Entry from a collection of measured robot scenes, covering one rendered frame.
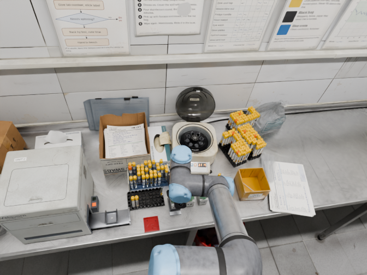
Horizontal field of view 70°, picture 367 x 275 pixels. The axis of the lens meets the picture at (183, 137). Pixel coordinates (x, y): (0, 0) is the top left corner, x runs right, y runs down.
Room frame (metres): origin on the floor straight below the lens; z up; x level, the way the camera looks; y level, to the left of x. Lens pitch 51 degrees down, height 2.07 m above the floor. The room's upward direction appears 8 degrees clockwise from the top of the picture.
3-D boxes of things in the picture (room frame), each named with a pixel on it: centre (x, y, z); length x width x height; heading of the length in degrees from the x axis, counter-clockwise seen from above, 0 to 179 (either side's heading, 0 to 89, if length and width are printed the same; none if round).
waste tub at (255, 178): (0.69, -0.38, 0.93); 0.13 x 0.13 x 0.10; 13
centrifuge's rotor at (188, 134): (0.88, -0.06, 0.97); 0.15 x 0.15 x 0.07
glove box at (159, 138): (0.85, 0.12, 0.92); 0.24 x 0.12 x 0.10; 17
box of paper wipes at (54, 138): (0.76, 0.64, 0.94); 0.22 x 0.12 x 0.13; 111
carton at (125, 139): (0.81, 0.30, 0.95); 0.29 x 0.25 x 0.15; 17
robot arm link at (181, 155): (0.54, 0.00, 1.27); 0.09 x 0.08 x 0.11; 6
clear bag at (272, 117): (1.18, -0.50, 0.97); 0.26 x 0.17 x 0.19; 123
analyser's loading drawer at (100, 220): (0.41, 0.28, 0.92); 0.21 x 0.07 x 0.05; 107
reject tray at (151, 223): (0.43, 0.09, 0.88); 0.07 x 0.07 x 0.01; 17
